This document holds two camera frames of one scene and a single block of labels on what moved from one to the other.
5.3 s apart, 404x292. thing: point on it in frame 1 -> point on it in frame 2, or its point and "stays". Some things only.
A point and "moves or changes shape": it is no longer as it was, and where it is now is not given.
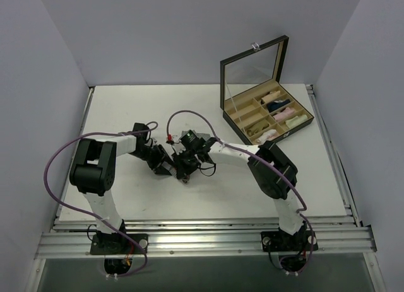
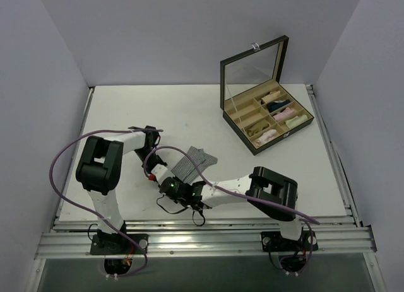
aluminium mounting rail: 235,236 stays
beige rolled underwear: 272,94 stays
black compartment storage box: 253,101 stays
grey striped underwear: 173,169 moves or changes shape
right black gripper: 184,166 -> 165,185
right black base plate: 278,241 stays
